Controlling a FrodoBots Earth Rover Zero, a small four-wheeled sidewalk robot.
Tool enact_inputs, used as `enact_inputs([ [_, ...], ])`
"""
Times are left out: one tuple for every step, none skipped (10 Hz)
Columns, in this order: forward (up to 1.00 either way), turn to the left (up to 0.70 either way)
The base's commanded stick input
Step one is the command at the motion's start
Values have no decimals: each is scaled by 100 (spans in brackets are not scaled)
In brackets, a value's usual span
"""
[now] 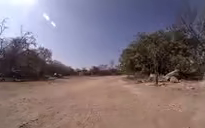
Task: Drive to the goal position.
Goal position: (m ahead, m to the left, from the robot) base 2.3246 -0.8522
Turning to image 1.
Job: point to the green leafy trees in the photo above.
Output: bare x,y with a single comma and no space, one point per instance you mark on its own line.
160,53

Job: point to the pile of pale boulders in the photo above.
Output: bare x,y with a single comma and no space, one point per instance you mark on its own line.
171,76

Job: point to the row of bare trees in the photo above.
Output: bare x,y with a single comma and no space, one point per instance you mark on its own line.
23,61

